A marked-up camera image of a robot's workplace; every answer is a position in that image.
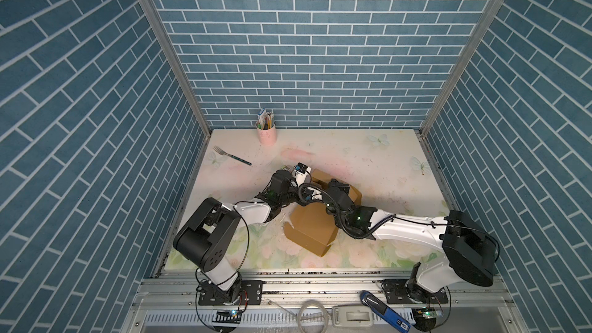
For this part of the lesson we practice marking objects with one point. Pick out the pink pen holder bucket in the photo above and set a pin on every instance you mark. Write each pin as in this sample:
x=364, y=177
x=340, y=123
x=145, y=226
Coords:
x=267, y=137

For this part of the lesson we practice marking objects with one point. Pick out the brown cardboard box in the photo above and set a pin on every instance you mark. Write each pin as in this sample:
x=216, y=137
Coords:
x=312, y=228

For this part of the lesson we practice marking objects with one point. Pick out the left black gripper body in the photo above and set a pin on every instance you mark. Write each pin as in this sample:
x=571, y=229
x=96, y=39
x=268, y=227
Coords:
x=290, y=196

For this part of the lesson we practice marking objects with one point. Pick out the metal fork teal handle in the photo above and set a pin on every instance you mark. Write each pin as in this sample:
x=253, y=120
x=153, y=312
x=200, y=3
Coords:
x=223, y=153

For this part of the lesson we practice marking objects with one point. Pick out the pens in bucket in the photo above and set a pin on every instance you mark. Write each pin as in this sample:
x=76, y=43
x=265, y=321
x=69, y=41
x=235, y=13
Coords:
x=265, y=119

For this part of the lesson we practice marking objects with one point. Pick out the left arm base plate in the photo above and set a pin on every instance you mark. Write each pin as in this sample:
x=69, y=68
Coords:
x=249, y=291

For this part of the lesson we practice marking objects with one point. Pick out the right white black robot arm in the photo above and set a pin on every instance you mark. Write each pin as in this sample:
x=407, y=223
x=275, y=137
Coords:
x=467, y=252

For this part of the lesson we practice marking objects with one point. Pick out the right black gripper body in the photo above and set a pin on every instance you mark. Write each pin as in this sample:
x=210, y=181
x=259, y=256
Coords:
x=345, y=189

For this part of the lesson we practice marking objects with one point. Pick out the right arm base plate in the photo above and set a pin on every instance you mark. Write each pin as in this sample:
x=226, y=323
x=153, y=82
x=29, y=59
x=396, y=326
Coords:
x=399, y=291

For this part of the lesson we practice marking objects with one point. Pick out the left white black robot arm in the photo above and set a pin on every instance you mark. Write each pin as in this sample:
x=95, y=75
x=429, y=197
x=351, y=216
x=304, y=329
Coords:
x=205, y=238

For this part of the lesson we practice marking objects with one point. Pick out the grey white plastic device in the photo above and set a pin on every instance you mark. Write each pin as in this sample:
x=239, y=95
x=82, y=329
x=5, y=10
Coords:
x=352, y=316

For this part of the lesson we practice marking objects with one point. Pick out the blue handheld tool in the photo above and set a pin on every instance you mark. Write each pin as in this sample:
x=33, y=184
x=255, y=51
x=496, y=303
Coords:
x=385, y=312

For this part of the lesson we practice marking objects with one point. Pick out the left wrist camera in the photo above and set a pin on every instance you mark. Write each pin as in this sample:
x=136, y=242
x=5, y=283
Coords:
x=302, y=174

